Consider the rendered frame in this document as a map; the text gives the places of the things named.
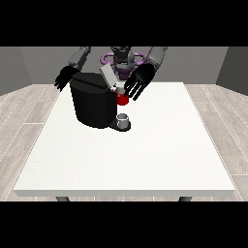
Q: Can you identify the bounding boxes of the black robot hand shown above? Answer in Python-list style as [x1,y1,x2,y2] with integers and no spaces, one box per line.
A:
[123,62,157,102]
[53,65,80,92]

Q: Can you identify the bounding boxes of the small grey coffee pod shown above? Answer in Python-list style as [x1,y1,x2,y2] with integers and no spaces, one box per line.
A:
[115,81,127,95]

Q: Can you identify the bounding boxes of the red pod holder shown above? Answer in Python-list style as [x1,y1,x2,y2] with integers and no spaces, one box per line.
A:
[115,89,131,107]

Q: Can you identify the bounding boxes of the pale grey machine lid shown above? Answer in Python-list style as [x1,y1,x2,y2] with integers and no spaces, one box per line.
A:
[99,63,120,88]

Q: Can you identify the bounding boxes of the black coffee machine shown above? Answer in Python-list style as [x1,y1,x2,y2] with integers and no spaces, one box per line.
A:
[69,72,133,133]

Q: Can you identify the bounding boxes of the grey robot trunk purple rings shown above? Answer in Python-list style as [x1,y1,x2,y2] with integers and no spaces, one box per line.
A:
[100,46,147,80]

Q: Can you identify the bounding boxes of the small grey cup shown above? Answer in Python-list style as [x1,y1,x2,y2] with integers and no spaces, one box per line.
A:
[116,112,131,129]

